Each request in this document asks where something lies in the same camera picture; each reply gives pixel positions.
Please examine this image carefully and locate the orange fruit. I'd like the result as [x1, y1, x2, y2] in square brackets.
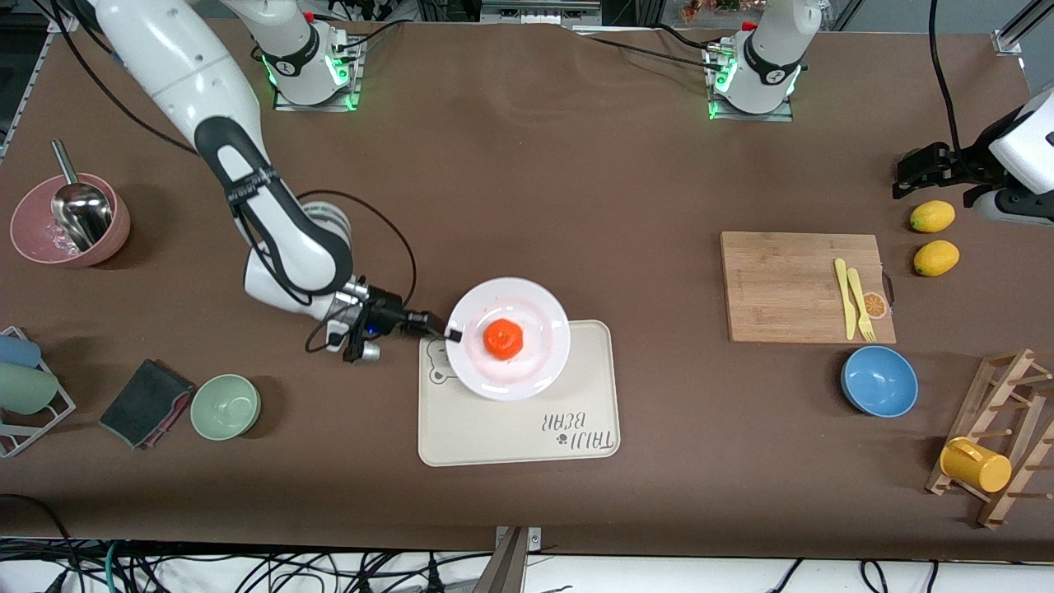
[483, 318, 525, 361]

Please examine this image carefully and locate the white round plate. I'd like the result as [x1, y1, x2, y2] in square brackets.
[445, 278, 571, 402]

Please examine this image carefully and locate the yellow lemon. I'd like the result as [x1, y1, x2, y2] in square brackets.
[909, 200, 957, 234]
[912, 240, 960, 278]

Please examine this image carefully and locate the cream tray with bear print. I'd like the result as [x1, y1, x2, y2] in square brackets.
[417, 320, 621, 468]

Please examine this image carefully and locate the yellow plastic fork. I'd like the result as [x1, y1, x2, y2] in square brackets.
[846, 267, 877, 343]

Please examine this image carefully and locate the yellow plastic knife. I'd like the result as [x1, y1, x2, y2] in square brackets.
[834, 258, 858, 341]

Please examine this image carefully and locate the wooden cutting board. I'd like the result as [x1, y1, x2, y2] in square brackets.
[721, 231, 897, 345]

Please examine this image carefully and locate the pale green bowl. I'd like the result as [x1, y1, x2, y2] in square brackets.
[190, 374, 262, 441]

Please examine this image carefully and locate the blue bowl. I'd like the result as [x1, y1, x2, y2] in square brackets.
[840, 345, 920, 418]

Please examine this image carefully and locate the wooden mug rack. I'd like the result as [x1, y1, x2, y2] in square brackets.
[925, 348, 1054, 530]

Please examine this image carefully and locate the dark grey folded cloth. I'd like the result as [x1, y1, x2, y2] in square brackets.
[99, 358, 196, 451]

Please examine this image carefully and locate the yellow mug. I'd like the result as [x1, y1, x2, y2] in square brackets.
[940, 437, 1013, 493]

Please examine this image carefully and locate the metal scoop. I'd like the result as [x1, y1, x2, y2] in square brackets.
[51, 140, 114, 252]

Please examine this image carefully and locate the grey metal box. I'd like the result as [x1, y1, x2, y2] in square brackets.
[480, 0, 606, 26]

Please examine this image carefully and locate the pink bowl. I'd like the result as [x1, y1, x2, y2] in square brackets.
[10, 173, 131, 268]

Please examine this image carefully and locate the green cup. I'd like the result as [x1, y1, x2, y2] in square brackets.
[0, 362, 60, 415]

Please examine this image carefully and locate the blue cup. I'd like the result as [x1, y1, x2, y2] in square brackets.
[0, 334, 42, 369]

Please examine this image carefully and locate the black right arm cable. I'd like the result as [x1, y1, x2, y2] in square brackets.
[49, 0, 418, 355]

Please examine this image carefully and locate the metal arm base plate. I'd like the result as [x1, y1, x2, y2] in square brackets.
[707, 41, 795, 123]
[272, 37, 363, 113]

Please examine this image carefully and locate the metal table bracket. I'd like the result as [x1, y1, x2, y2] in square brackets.
[482, 525, 543, 593]

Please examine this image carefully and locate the black base cable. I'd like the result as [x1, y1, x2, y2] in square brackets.
[333, 18, 406, 55]
[576, 25, 724, 68]

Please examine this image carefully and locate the white wire cup rack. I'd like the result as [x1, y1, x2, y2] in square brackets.
[0, 325, 77, 459]

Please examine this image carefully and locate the black floor cable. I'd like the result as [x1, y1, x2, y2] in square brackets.
[0, 493, 83, 593]

